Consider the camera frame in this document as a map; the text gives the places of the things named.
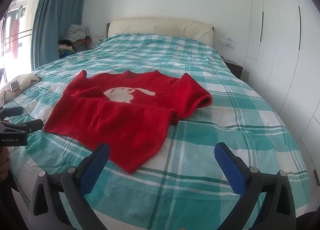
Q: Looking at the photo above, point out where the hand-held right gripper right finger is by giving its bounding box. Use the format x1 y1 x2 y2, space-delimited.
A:
214 142 297 230

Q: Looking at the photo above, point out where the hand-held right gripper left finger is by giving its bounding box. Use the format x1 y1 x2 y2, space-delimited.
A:
29 142 111 230

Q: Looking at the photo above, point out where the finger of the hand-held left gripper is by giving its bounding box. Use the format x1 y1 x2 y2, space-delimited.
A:
0 106 24 120
0 119 44 134

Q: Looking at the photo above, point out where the red sweater with white rabbit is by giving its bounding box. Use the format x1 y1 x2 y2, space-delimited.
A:
44 69 213 175

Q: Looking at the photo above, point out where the colourful clothes pile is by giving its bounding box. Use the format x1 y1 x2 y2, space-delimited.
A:
58 37 92 59

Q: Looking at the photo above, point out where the person's left hand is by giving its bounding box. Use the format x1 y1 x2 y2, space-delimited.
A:
0 146 11 183

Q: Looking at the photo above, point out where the silver-edged smartphone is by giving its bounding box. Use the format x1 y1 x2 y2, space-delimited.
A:
9 80 21 93

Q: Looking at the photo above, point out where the patterned pillow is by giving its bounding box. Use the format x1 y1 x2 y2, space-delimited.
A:
0 73 42 103

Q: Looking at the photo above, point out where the teal plaid bedspread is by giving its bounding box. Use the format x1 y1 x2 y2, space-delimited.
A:
0 33 310 230

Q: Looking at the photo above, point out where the red hanging garment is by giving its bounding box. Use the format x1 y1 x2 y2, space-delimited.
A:
10 19 20 59

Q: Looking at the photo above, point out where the dark nightstand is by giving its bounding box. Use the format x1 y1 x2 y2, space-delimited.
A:
221 58 243 80

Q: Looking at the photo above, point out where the blue curtain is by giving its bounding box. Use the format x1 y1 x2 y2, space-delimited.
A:
30 0 89 71

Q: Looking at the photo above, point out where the grey patterned crumpled cloth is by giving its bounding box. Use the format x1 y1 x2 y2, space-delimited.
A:
65 24 90 42

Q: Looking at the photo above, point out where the white wardrobe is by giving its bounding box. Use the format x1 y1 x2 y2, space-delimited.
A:
246 0 320 185

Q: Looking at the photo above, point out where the cream padded headboard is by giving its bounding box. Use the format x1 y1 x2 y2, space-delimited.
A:
106 17 215 47

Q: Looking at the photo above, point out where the white wall socket panel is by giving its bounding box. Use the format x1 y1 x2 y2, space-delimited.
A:
219 38 235 48

